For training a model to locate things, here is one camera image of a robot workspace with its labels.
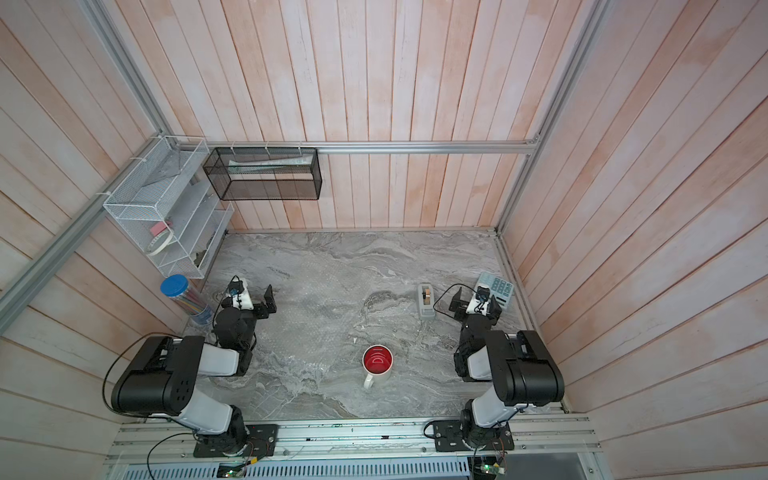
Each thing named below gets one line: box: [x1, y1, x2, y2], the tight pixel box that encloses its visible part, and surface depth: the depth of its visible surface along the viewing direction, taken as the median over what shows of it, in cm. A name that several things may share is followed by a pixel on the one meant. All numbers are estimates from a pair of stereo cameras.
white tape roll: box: [147, 228, 173, 256], surface depth 81 cm
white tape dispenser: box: [418, 283, 436, 318], surface depth 97 cm
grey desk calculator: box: [476, 271, 515, 309], surface depth 105 cm
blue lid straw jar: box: [160, 274, 213, 325], surface depth 85 cm
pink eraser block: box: [150, 221, 167, 236], surface depth 84 cm
